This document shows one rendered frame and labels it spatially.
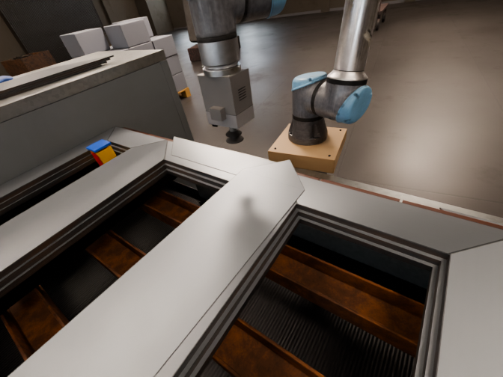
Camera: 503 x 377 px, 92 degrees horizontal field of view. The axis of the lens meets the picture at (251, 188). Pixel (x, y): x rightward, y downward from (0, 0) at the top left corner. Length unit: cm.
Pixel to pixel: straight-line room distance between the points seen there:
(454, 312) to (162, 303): 42
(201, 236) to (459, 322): 41
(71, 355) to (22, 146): 78
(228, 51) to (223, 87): 6
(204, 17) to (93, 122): 79
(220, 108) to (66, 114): 74
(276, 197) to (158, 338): 33
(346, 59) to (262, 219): 52
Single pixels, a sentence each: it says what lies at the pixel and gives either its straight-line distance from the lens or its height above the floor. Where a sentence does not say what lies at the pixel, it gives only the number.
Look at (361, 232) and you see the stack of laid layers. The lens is 51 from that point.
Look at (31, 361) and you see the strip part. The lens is 54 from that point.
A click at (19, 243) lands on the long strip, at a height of 86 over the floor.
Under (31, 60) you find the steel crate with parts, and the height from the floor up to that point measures 52.
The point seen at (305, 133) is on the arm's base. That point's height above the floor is 78.
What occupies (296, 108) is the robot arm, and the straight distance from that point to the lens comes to 92.
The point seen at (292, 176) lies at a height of 86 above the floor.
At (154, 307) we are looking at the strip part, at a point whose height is 86.
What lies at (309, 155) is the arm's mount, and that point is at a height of 74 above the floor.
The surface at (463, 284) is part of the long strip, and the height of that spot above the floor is 86.
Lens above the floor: 122
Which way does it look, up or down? 40 degrees down
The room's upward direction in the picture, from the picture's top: 11 degrees counter-clockwise
